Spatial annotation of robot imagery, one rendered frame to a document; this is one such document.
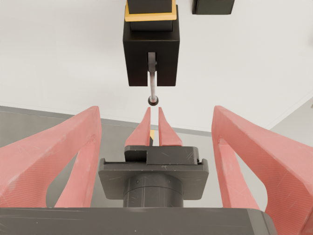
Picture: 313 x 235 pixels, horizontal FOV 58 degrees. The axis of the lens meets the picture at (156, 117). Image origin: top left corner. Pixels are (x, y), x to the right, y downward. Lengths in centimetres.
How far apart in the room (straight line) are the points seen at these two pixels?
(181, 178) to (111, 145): 114
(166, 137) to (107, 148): 113
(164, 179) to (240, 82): 21
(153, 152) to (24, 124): 117
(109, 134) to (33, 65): 102
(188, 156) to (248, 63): 17
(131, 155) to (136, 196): 4
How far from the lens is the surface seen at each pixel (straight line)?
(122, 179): 28
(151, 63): 23
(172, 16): 21
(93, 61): 37
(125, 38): 21
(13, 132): 143
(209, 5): 30
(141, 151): 27
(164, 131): 29
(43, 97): 46
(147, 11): 21
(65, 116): 50
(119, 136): 139
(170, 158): 26
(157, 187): 26
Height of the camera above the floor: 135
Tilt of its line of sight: 75 degrees down
